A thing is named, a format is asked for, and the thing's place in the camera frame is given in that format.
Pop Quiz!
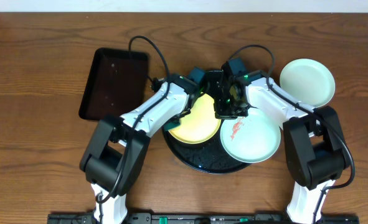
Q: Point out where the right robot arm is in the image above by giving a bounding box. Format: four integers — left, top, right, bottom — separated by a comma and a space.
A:
203, 70, 355, 223

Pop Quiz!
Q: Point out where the left black cable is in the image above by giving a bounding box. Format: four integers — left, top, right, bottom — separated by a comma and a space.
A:
95, 35, 172, 205

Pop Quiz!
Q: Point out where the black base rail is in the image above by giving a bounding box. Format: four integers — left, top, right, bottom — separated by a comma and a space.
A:
47, 213, 359, 224

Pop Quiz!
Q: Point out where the green yellow sponge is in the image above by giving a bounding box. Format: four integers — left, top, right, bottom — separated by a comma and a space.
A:
163, 120, 181, 131

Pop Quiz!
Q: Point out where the right black cable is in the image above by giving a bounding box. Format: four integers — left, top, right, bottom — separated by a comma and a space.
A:
227, 44, 356, 224

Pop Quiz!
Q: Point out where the black cable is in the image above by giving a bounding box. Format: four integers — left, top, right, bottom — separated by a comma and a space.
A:
95, 35, 172, 205
227, 44, 356, 224

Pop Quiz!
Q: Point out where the light blue plate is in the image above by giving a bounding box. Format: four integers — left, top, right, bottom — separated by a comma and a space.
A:
220, 108, 281, 164
280, 58, 336, 107

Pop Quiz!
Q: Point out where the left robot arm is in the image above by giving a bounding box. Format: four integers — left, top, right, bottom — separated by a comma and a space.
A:
79, 74, 205, 223

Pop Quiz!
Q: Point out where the black rectangular tray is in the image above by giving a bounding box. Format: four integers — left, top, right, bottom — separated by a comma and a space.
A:
78, 47, 149, 121

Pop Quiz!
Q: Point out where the round black tray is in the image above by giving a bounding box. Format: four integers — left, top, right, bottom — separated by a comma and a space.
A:
162, 119, 248, 174

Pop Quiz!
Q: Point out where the yellow plate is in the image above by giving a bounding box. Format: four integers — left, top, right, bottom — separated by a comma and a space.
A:
168, 94, 221, 144

